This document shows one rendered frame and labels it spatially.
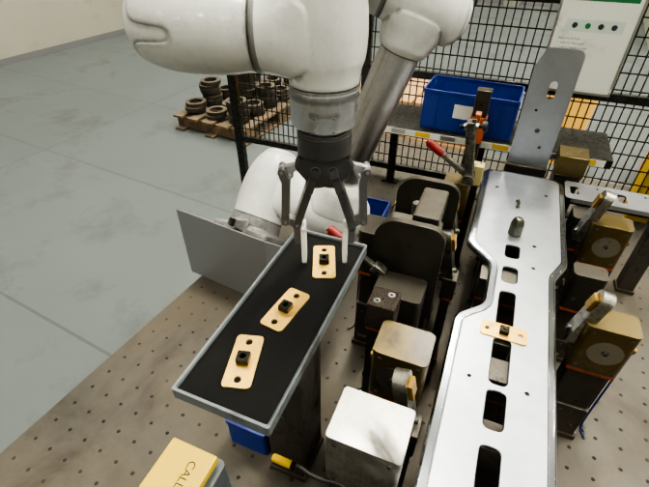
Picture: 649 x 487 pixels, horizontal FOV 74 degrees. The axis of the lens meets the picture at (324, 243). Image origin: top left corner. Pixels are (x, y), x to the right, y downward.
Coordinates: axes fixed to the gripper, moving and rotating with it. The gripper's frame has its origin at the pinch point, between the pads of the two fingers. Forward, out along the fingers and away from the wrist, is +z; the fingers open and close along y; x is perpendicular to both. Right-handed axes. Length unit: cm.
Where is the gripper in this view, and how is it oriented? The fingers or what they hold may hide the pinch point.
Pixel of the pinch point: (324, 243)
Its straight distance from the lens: 70.7
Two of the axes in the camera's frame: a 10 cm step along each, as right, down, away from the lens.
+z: 0.0, 7.9, 6.2
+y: 10.0, 0.0, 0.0
